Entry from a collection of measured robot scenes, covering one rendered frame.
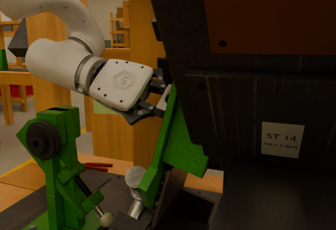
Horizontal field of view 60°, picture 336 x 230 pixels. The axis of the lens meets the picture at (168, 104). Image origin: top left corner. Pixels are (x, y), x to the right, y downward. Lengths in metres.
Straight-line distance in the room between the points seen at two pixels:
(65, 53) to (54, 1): 0.10
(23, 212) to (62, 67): 0.39
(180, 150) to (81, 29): 0.35
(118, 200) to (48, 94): 0.47
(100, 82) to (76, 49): 0.10
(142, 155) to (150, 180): 0.46
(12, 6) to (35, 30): 0.51
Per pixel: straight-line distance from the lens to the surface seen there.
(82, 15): 0.65
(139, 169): 0.50
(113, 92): 0.55
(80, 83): 0.58
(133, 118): 0.53
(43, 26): 1.05
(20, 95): 5.97
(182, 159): 0.46
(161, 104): 0.52
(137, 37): 0.86
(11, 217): 0.82
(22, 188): 0.98
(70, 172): 0.63
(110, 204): 0.79
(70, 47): 0.63
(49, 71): 0.63
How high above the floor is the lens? 1.31
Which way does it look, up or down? 13 degrees down
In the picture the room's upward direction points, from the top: straight up
